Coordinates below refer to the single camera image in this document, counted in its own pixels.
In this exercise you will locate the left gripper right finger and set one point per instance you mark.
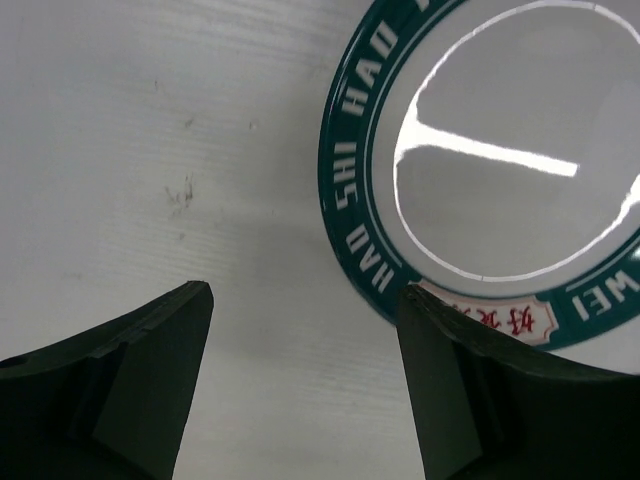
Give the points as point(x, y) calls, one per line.
point(487, 406)

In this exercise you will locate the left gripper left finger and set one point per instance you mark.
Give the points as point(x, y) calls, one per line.
point(111, 402)

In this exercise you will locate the teal rimmed white plate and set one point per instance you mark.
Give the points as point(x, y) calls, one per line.
point(488, 151)

